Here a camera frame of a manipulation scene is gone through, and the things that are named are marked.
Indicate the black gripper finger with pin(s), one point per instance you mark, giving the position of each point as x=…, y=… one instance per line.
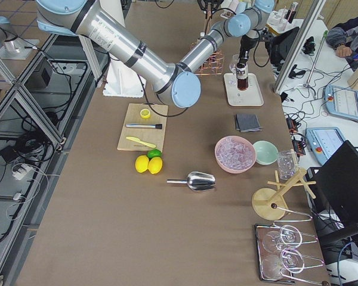
x=240, y=59
x=246, y=57

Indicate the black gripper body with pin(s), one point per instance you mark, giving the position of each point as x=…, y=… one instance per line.
x=245, y=45

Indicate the tea bottle white cap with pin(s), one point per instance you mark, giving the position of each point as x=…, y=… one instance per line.
x=242, y=76

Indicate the copper wire bottle basket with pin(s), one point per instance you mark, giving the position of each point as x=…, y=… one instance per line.
x=213, y=65

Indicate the clear wine glass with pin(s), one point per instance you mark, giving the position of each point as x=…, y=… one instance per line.
x=232, y=67

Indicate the cream serving tray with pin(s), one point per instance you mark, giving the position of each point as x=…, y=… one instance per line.
x=251, y=97

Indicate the grey folded cloth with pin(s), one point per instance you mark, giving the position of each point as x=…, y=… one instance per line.
x=247, y=123

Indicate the pink bowl of ice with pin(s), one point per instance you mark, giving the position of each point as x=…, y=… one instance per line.
x=234, y=154

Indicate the green empty bowl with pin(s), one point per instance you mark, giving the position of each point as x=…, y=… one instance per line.
x=266, y=152

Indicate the blue teach pendant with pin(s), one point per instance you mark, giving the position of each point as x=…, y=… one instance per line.
x=341, y=102
x=324, y=142

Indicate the steel muddler black tip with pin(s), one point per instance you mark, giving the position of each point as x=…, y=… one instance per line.
x=144, y=126

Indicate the clear glass mug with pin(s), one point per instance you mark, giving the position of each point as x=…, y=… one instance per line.
x=286, y=161

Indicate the half lemon slice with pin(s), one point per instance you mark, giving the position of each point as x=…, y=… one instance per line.
x=145, y=113

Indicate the bamboo cutting board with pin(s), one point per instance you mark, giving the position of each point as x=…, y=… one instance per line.
x=149, y=135

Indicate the yellow plastic knife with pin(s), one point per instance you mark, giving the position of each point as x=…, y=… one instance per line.
x=138, y=140

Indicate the green lime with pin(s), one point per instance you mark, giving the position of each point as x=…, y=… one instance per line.
x=154, y=153

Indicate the steel ice scoop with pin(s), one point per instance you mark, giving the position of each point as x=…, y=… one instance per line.
x=196, y=181

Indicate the whole yellow lemon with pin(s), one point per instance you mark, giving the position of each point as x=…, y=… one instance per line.
x=141, y=163

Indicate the wooden cup tree stand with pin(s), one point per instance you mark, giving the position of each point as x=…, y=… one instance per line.
x=270, y=204

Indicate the black monitor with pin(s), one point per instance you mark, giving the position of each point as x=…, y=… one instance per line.
x=336, y=191

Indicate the upside-down wine glass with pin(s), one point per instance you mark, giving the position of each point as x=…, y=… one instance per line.
x=281, y=266
x=286, y=236

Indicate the metal glass rack tray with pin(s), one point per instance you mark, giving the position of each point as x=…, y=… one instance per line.
x=310, y=261

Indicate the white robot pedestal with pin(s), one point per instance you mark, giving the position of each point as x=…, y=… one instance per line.
x=121, y=81

